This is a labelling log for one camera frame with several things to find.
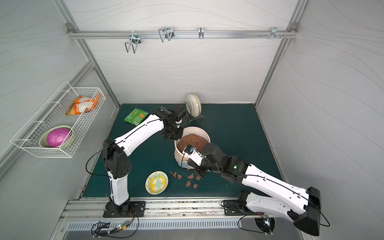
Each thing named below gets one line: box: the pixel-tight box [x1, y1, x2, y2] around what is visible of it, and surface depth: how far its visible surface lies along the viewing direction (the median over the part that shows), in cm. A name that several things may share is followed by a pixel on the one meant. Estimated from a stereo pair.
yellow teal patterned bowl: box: [145, 170, 169, 196], surface depth 82 cm
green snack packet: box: [124, 107, 149, 127], surface depth 113 cm
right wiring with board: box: [237, 212, 276, 235], surface depth 72 cm
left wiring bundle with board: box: [90, 209, 140, 239], surface depth 69 cm
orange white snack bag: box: [66, 92, 102, 117], surface depth 73 cm
